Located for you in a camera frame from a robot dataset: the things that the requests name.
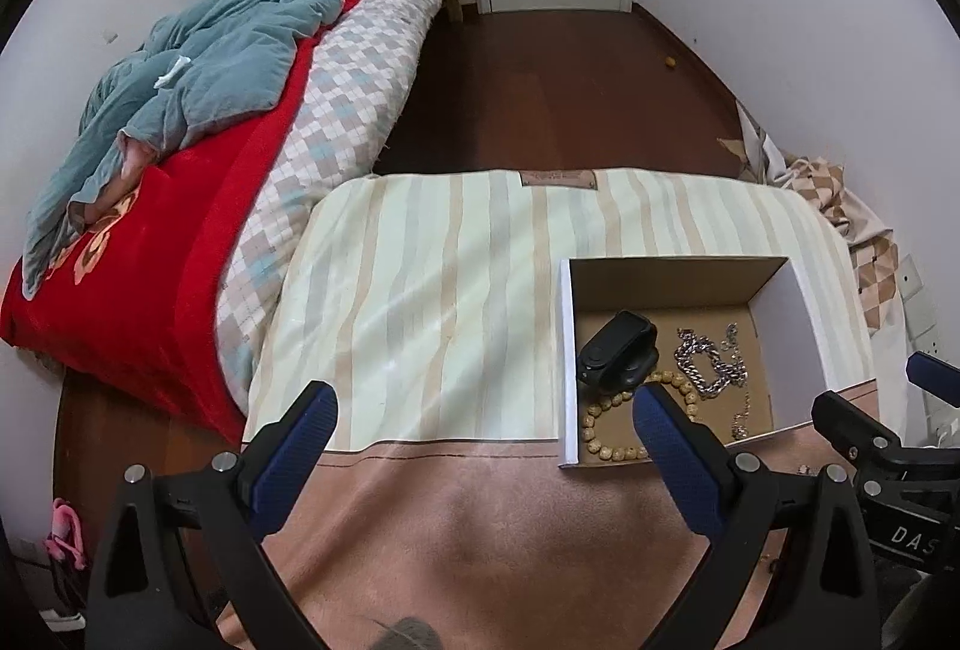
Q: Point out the cardboard box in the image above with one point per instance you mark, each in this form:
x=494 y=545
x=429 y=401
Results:
x=675 y=290

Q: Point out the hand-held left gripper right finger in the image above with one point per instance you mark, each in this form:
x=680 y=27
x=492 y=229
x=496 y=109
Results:
x=671 y=447

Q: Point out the brown cushion label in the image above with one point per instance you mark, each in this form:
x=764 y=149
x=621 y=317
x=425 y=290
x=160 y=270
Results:
x=559 y=179

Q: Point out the pink slipper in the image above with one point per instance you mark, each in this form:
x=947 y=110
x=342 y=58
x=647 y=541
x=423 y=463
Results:
x=66 y=534

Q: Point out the checkered bed mattress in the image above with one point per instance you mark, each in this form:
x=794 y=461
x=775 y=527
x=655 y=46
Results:
x=352 y=87

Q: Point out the black smart wristband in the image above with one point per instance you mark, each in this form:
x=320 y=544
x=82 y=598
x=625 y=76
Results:
x=611 y=354

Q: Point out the checkered beige cloth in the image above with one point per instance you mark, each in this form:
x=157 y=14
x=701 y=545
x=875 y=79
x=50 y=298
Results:
x=832 y=192

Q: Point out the white crumpled tissue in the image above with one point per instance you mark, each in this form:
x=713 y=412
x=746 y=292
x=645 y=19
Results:
x=171 y=71

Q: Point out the red blanket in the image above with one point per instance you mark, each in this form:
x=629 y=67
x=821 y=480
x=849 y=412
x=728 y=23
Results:
x=180 y=245

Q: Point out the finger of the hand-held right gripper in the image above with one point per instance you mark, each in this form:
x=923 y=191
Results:
x=934 y=376
x=847 y=421

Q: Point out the teal blanket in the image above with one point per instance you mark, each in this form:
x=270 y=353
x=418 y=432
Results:
x=225 y=50

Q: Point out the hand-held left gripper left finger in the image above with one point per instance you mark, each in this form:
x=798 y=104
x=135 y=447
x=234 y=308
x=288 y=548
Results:
x=296 y=455

